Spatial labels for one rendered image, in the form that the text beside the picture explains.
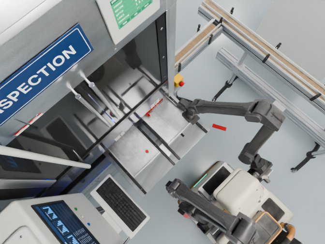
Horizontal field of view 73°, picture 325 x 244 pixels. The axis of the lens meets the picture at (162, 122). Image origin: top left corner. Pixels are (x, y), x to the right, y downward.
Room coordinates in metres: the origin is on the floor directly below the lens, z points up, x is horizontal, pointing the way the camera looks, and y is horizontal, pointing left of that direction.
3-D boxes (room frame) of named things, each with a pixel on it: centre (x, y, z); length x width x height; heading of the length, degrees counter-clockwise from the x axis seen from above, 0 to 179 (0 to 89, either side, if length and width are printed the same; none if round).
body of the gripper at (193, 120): (0.38, -0.18, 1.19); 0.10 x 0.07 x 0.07; 36
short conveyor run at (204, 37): (1.01, -0.30, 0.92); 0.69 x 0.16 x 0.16; 126
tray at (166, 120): (0.48, -0.02, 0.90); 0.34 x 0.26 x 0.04; 37
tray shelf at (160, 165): (0.32, 0.08, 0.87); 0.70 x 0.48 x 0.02; 126
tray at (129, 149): (0.28, 0.25, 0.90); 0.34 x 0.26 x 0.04; 36
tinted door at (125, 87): (0.51, 0.11, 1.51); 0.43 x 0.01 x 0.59; 126
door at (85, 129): (0.25, 0.47, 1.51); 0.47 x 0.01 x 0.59; 126
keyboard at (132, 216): (-0.10, 0.38, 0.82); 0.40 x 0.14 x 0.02; 38
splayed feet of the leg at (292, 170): (0.07, -1.51, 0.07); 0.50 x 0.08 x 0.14; 126
